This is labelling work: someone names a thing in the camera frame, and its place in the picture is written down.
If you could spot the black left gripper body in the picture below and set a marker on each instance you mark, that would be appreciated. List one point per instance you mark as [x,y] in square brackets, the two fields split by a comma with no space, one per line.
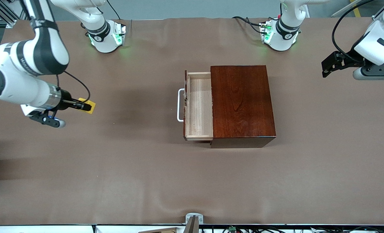
[349,61]

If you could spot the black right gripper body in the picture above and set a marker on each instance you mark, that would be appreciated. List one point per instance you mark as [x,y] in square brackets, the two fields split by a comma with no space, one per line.
[65,102]

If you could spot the yellow wooden block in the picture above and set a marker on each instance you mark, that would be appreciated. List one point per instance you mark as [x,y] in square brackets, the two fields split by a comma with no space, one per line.
[93,106]

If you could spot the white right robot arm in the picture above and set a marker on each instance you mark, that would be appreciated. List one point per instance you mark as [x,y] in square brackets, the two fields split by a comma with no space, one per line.
[17,90]

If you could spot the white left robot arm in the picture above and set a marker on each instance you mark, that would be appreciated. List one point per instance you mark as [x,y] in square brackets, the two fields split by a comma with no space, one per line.
[284,40]

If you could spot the brown table cover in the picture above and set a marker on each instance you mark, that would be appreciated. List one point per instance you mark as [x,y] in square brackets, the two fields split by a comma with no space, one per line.
[114,178]

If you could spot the dark brown wooden cabinet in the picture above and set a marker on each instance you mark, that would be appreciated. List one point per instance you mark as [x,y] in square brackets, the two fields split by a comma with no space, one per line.
[243,106]

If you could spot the light wooden board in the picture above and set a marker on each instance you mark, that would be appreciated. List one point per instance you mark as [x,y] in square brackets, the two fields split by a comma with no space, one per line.
[162,230]

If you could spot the small green connector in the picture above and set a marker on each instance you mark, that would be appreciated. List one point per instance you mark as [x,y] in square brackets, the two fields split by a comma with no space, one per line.
[232,229]

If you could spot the aluminium frame profile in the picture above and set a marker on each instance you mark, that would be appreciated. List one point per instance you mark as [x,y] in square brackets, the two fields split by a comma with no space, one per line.
[376,17]
[27,8]

